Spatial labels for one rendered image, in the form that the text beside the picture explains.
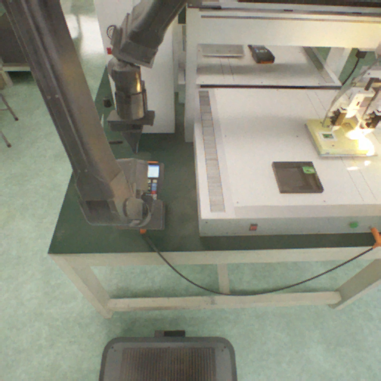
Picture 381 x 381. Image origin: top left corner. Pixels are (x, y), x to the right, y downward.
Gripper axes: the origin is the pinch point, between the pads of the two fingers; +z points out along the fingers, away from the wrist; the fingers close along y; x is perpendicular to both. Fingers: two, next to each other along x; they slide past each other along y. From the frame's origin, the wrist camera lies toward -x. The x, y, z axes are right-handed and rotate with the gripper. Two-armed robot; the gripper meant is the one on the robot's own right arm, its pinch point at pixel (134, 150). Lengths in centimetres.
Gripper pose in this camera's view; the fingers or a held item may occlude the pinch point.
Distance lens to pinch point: 70.6
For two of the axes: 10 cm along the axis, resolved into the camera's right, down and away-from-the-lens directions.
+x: 0.2, 6.0, -8.0
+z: -0.2, 8.0, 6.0
